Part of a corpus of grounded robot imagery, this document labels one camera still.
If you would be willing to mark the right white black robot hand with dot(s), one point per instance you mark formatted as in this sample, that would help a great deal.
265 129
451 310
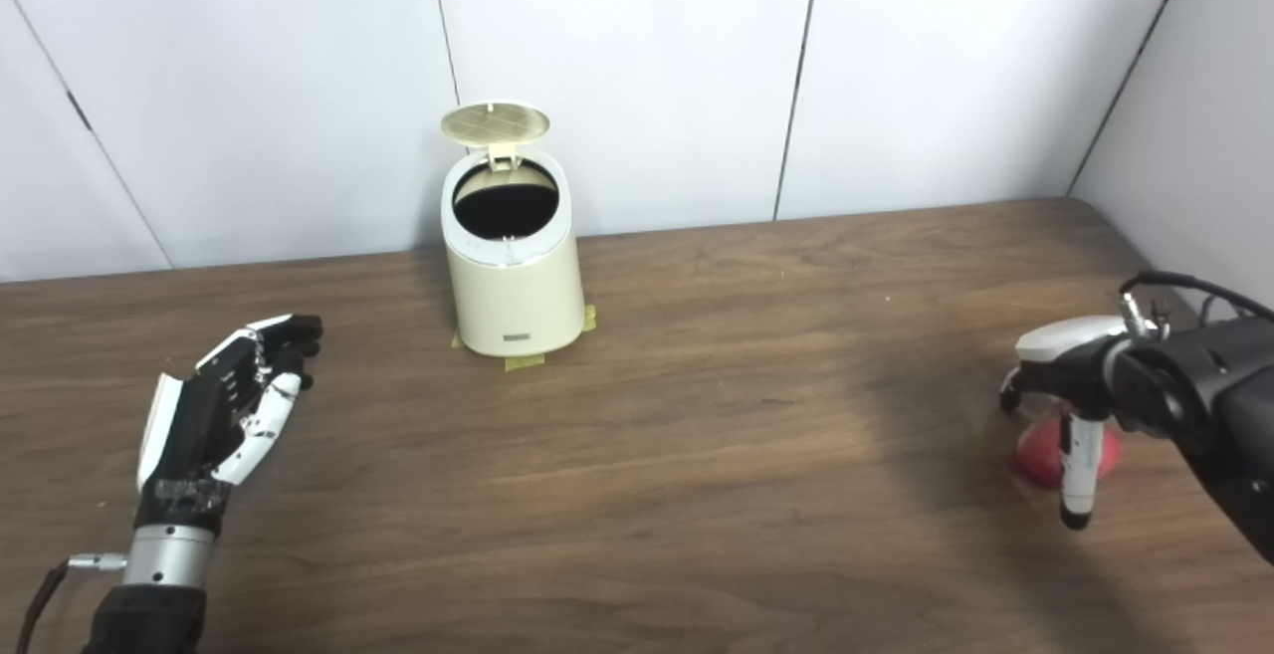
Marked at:
1065 340

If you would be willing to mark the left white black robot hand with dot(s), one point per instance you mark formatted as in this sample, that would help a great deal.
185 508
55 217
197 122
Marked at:
189 425

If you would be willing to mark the red apple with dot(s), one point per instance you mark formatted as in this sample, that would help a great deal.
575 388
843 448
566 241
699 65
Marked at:
1035 460

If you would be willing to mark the cream round bin lid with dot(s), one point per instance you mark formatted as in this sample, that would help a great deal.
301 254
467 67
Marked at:
495 123

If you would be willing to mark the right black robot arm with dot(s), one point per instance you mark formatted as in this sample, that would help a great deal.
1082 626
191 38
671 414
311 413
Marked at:
1214 405

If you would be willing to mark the cream-colored bin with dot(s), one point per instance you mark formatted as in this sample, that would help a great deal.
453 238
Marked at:
518 301

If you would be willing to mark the long yellow tape strip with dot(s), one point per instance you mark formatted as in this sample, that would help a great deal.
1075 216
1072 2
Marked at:
524 362

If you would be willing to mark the tall yellow tape piece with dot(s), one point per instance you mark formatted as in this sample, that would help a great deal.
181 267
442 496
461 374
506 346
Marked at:
588 319

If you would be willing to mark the black wall panel hinge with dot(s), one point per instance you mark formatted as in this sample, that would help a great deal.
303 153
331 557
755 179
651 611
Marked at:
78 109

